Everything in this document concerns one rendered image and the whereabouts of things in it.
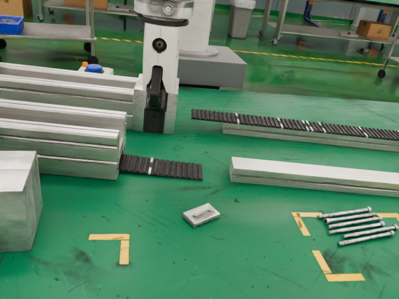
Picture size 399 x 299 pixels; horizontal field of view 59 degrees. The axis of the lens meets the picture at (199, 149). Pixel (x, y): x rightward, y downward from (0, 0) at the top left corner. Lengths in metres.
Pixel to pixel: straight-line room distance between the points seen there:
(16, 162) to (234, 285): 0.32
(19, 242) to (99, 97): 0.37
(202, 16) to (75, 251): 0.81
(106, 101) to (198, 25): 0.46
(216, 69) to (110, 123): 0.51
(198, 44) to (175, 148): 0.48
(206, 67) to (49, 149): 0.60
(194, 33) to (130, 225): 0.72
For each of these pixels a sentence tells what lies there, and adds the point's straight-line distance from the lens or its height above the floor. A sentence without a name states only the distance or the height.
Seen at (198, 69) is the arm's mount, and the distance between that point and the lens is 1.07.
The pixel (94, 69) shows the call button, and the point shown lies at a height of 0.85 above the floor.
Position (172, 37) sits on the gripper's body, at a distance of 0.51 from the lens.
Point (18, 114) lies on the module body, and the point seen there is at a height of 0.85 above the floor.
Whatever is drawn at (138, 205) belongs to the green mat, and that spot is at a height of 0.78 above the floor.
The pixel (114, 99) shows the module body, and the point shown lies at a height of 0.84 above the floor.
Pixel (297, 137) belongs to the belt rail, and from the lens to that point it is 0.85.
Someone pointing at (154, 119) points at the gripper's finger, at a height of 0.91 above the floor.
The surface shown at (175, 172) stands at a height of 0.78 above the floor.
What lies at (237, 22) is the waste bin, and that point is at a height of 0.24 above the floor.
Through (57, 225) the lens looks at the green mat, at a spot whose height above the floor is 0.78.
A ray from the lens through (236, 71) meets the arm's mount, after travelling 1.10.
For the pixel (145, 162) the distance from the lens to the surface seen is 0.66.
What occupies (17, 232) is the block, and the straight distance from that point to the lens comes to 0.50.
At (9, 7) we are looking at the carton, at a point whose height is 0.13.
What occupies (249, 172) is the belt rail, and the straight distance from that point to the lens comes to 0.64.
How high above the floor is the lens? 1.14
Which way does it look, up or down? 29 degrees down
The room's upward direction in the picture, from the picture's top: 8 degrees clockwise
